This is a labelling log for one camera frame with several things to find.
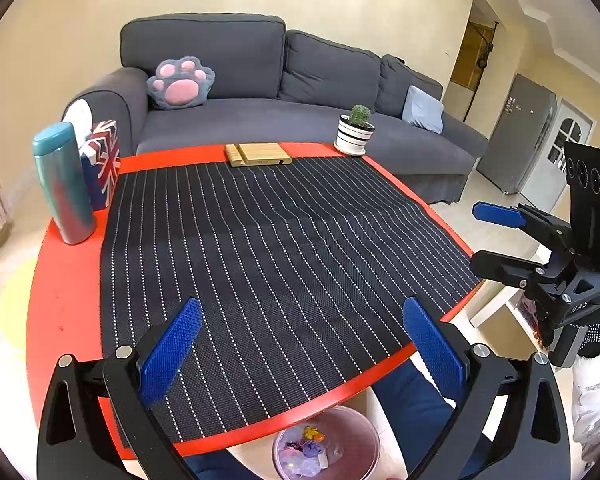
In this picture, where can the person's right leg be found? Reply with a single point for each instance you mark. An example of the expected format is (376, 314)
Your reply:
(405, 400)

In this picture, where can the light blue cushion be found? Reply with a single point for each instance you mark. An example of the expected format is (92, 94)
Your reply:
(422, 110)

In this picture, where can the grey pink paw cushion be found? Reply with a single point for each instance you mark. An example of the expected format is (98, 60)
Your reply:
(180, 85)

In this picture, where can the dark grey sofa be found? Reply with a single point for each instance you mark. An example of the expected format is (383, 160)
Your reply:
(260, 120)

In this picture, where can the teal thermos bottle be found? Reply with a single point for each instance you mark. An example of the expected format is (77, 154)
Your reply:
(62, 185)

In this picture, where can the flag print tissue box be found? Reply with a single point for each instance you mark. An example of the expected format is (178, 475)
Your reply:
(102, 160)

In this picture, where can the white door arched window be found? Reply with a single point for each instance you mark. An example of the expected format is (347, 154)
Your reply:
(545, 180)

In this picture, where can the person's leg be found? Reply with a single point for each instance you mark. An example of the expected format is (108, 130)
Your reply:
(210, 467)
(405, 400)

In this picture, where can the person's left leg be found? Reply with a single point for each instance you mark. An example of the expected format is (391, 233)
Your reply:
(210, 467)

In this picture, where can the grey refrigerator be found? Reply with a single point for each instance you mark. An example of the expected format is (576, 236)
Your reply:
(520, 135)

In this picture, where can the yellow duck toy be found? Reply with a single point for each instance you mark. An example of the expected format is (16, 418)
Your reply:
(310, 432)

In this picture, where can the black white striped table mat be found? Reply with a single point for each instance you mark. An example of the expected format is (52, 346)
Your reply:
(280, 260)

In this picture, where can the crumpled clear plastic wrap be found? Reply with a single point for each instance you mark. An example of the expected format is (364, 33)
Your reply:
(300, 470)

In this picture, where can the brown wooden door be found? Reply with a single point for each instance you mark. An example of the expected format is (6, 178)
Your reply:
(467, 67)

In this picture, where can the potted cactus striped pot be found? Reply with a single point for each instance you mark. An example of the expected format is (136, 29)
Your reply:
(354, 135)

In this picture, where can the purple paper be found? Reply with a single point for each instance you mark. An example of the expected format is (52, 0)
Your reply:
(309, 450)

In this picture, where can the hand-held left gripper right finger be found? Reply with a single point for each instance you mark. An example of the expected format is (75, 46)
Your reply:
(432, 350)

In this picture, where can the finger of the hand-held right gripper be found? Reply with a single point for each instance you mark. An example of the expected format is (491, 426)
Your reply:
(505, 267)
(500, 214)

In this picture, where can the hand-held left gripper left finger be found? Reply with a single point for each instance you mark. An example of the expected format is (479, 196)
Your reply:
(172, 345)

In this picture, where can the yellow round floor mat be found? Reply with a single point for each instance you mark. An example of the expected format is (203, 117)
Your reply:
(15, 305)

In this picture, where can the person's right forearm white sleeve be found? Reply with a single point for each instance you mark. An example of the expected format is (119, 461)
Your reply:
(597, 410)

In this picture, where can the wooden phone stand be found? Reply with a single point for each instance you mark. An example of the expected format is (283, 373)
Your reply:
(260, 152)

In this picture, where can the purple plastic trash bin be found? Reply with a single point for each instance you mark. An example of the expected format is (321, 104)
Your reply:
(360, 440)

